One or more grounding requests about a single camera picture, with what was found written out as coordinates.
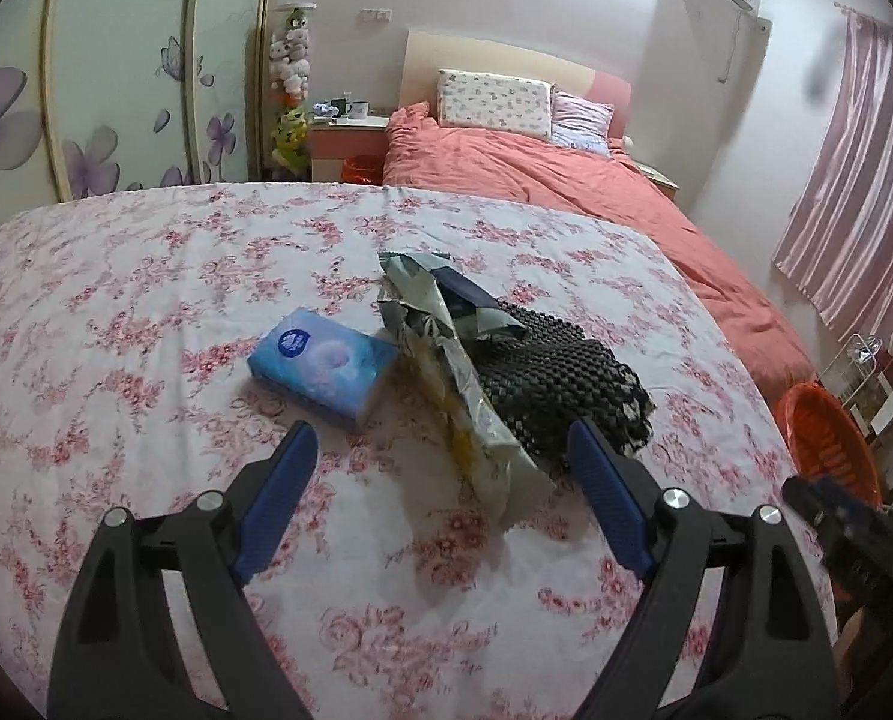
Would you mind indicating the bed with pink cover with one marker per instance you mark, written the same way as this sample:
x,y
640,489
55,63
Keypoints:
x,y
566,187

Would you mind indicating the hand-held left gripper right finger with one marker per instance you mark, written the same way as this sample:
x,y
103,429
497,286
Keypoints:
x,y
611,495

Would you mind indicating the pink curtain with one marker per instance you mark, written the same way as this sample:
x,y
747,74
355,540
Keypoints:
x,y
859,187

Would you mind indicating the flower print sliding wardrobe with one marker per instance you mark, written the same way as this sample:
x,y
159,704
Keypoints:
x,y
116,52

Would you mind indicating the striped pink pillow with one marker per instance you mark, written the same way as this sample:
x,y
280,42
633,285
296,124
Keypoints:
x,y
581,124

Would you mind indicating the floral pillow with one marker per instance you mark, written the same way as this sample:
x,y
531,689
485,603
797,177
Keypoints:
x,y
491,101

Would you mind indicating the black mesh mat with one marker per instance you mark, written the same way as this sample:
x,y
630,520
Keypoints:
x,y
559,382

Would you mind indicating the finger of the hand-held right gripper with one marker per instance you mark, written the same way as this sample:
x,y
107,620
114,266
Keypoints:
x,y
836,499

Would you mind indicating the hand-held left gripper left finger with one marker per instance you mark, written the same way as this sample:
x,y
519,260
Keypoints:
x,y
281,495

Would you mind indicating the yellow plush toy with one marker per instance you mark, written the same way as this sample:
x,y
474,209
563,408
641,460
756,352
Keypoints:
x,y
290,135

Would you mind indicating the orange plastic laundry basket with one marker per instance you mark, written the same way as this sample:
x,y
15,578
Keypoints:
x,y
829,435

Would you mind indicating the silver snack bag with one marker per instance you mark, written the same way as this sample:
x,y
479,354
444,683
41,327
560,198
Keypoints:
x,y
446,360

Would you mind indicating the blue tissue pack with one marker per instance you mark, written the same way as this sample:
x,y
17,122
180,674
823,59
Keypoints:
x,y
319,364

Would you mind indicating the air conditioner pipe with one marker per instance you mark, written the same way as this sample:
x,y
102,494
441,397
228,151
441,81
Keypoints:
x,y
728,45

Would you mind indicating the white wall socket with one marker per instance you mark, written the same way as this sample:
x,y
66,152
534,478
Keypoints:
x,y
375,13

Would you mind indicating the small red waste bin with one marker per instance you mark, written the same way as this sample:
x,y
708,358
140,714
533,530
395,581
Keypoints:
x,y
360,167

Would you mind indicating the curtain rod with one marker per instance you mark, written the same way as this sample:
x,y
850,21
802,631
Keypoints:
x,y
844,10

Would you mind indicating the white mug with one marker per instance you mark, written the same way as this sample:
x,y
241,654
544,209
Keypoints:
x,y
358,109

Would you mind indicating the pink nightstand with mugs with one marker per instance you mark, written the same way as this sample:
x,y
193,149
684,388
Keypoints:
x,y
345,141

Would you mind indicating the hanging plush toy column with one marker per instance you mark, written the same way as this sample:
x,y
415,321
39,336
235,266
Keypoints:
x,y
293,52

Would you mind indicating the pink floral tablecloth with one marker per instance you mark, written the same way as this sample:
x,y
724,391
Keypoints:
x,y
154,277

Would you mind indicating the cream pink headboard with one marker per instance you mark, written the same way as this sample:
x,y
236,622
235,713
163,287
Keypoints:
x,y
491,56

